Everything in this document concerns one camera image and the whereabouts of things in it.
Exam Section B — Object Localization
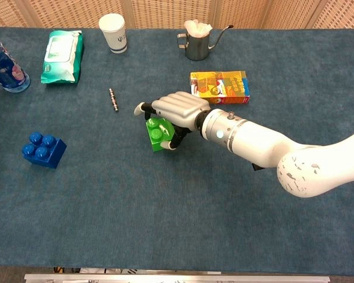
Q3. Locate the steel gooseneck pitcher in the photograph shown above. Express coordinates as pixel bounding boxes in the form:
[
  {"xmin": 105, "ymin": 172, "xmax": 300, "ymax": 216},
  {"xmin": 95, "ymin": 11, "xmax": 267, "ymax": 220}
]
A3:
[{"xmin": 176, "ymin": 24, "xmax": 234, "ymax": 61}]

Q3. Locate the small beaded metal rod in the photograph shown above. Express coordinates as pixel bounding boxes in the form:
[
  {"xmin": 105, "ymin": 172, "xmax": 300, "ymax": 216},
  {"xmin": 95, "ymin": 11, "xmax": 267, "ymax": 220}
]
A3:
[{"xmin": 107, "ymin": 87, "xmax": 121, "ymax": 113}]

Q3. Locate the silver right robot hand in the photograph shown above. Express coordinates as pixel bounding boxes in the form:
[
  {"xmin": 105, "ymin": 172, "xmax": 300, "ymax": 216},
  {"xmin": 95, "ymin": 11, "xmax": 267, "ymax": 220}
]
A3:
[{"xmin": 133, "ymin": 91, "xmax": 212, "ymax": 151}]

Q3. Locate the crumpled white tissue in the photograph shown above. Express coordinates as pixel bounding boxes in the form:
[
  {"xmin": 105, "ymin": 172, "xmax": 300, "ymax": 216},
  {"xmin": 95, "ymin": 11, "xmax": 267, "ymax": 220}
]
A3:
[{"xmin": 184, "ymin": 19, "xmax": 213, "ymax": 39}]

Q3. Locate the blue four-stud building block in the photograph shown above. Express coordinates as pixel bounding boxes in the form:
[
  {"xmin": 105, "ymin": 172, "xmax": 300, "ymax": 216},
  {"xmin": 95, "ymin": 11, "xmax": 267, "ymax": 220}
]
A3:
[{"xmin": 21, "ymin": 131, "xmax": 68, "ymax": 169}]

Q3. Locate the teal felt table cloth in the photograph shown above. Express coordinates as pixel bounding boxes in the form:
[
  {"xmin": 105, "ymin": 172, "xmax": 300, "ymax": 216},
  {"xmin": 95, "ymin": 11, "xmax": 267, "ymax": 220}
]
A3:
[{"xmin": 0, "ymin": 26, "xmax": 354, "ymax": 277}]

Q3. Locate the aluminium profile rail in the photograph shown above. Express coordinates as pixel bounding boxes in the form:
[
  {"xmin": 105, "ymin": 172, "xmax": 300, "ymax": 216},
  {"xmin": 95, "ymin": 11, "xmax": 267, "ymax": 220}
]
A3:
[{"xmin": 24, "ymin": 273, "xmax": 331, "ymax": 283}]

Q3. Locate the white paper cup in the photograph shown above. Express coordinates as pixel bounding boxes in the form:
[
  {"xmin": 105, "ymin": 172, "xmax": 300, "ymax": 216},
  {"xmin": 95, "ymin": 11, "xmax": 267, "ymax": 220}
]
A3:
[{"xmin": 98, "ymin": 13, "xmax": 128, "ymax": 55}]

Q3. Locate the yellow snack box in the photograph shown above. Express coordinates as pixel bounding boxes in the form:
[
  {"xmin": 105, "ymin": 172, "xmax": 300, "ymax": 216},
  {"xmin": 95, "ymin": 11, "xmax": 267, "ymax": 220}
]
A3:
[{"xmin": 189, "ymin": 70, "xmax": 251, "ymax": 106}]

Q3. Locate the woven wooden folding screen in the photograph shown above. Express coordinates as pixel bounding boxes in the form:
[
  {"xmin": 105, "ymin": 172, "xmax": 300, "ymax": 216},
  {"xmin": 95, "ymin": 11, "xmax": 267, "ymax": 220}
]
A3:
[{"xmin": 0, "ymin": 0, "xmax": 354, "ymax": 29}]

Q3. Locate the green two-stud building block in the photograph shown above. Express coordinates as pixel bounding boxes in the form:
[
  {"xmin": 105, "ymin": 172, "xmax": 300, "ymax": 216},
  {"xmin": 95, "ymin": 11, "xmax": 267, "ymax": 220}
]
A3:
[{"xmin": 145, "ymin": 117, "xmax": 178, "ymax": 153}]

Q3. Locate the green wet wipes pack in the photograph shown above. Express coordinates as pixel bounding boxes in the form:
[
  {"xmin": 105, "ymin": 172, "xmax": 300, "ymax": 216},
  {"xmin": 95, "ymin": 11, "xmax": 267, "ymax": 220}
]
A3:
[{"xmin": 40, "ymin": 29, "xmax": 85, "ymax": 85}]

